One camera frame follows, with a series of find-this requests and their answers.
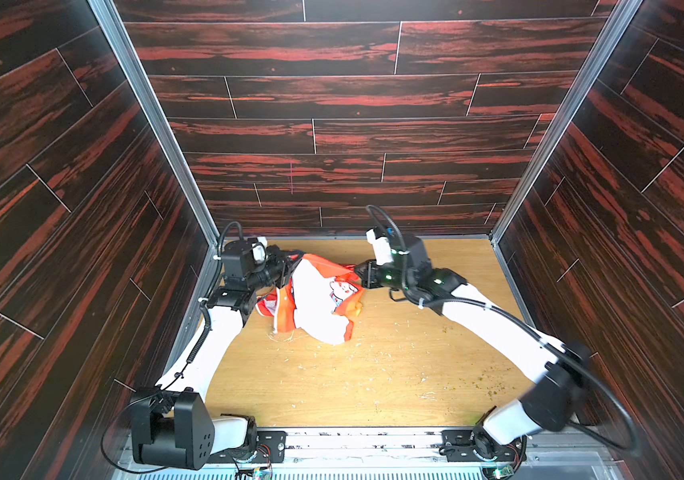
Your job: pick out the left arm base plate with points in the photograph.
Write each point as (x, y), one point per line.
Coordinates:
(261, 447)

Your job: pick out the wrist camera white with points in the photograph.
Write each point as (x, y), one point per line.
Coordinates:
(381, 246)
(259, 252)

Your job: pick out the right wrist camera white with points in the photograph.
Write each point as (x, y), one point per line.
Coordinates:
(381, 246)

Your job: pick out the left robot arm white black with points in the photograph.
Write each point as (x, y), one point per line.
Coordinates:
(171, 426)

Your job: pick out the colourful rainbow kids jacket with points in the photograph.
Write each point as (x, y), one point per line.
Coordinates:
(322, 298)

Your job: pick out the aluminium front rail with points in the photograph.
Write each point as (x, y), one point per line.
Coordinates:
(398, 453)

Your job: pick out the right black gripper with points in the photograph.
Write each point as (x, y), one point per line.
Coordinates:
(368, 271)

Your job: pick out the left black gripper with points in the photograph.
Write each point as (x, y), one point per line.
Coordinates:
(285, 267)

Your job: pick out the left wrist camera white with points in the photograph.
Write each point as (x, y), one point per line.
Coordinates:
(259, 252)

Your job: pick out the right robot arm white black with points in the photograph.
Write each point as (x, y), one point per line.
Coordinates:
(560, 374)

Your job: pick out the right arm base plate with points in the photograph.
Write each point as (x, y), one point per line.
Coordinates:
(463, 446)

